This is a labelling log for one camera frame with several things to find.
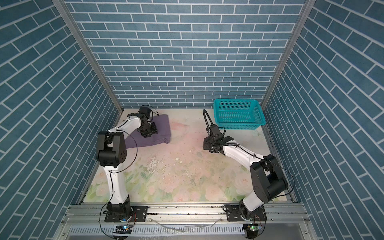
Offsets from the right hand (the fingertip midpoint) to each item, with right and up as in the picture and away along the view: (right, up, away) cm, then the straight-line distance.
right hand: (205, 142), depth 91 cm
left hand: (-34, +6, +11) cm, 36 cm away
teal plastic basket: (+28, +19, +28) cm, 44 cm away
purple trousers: (-32, +12, +20) cm, 39 cm away
